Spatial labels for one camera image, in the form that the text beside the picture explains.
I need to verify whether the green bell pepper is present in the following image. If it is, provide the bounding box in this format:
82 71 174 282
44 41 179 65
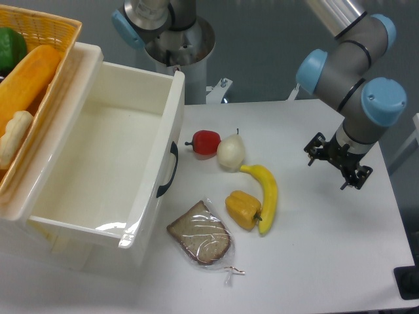
1 27 27 77

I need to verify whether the yellow banana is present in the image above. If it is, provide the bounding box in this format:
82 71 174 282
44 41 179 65
240 165 278 236

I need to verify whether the red bell pepper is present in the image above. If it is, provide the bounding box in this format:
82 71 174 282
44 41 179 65
185 130 221 160

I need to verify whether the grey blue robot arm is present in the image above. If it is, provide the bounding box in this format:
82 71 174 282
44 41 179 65
296 1 407 190

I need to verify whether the yellow wicker basket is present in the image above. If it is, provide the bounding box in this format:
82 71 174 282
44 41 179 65
1 5 82 198

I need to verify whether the white mounting bracket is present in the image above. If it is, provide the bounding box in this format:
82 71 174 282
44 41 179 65
206 78 233 104

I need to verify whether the pale bread roll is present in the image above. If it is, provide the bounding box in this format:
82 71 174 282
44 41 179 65
1 111 33 169

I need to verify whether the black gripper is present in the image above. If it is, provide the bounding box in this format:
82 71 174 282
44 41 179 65
304 132 373 190

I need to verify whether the black object at edge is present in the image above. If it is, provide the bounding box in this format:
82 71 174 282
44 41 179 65
393 266 418 300

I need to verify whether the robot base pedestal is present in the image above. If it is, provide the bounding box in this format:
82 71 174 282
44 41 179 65
111 0 215 105

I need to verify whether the bagged brown bread slice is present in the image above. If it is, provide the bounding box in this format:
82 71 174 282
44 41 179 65
166 199 246 286

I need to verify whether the orange baguette loaf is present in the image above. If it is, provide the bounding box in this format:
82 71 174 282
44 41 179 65
1 44 61 135

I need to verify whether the pale white pear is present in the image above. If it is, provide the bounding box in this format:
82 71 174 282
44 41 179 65
217 130 246 170

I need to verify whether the yellow bell pepper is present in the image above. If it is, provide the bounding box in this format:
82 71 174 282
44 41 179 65
225 190 262 231

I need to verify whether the white plastic drawer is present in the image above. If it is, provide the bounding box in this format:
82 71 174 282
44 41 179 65
29 62 185 249

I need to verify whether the black drawer handle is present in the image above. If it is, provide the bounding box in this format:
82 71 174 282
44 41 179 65
156 141 179 198

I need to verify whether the white drawer cabinet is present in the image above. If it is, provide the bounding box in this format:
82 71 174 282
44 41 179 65
1 43 151 271

